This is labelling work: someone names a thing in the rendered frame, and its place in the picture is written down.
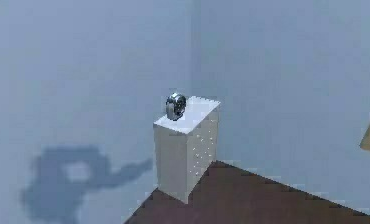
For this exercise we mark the round silver alarm clock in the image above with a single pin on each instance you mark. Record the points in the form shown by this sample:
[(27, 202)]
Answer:
[(175, 106)]

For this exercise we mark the white chest of drawers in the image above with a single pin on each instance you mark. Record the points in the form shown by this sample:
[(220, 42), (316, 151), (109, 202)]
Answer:
[(183, 150)]

